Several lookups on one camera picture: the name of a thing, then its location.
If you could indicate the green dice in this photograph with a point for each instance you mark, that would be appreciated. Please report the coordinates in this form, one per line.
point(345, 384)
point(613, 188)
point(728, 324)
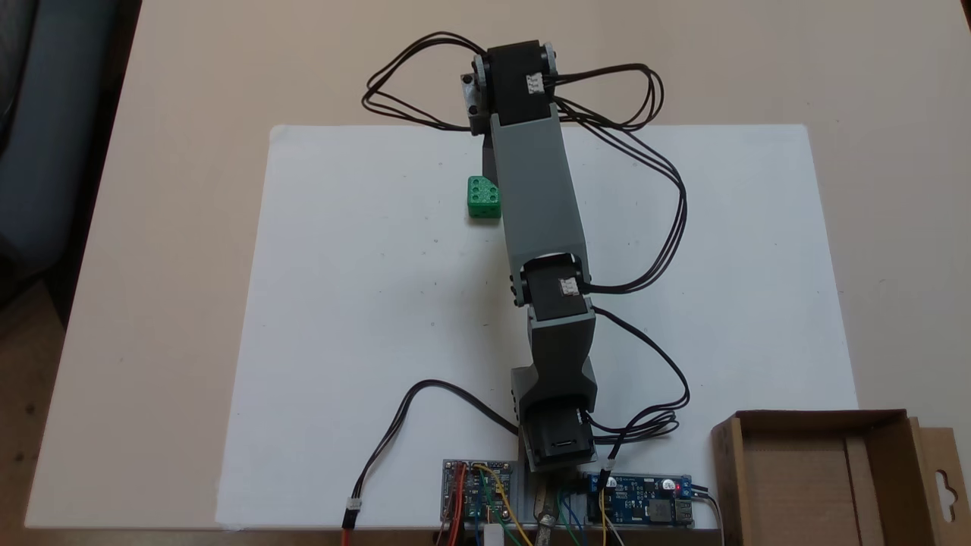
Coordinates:
point(479, 199)

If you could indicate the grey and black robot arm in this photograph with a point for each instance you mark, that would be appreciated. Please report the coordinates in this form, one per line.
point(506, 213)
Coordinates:
point(538, 182)

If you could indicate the white paper sheet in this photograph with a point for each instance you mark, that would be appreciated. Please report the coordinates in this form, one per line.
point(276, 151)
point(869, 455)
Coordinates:
point(364, 303)
point(743, 303)

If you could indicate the metal table clamp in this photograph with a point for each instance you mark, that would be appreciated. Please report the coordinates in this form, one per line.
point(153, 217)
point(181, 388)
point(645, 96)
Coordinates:
point(545, 516)

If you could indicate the white plug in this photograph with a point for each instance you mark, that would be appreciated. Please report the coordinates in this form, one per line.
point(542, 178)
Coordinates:
point(494, 535)

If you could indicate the blue circuit board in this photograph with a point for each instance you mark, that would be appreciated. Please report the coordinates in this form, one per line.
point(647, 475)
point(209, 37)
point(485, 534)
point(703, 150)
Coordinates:
point(645, 504)

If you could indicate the dark grey chair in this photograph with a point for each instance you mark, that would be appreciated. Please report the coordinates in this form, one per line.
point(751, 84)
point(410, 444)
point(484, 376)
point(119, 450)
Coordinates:
point(45, 152)

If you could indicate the brown cardboard box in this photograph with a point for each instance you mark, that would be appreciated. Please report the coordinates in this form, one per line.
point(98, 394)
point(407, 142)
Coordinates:
point(804, 485)

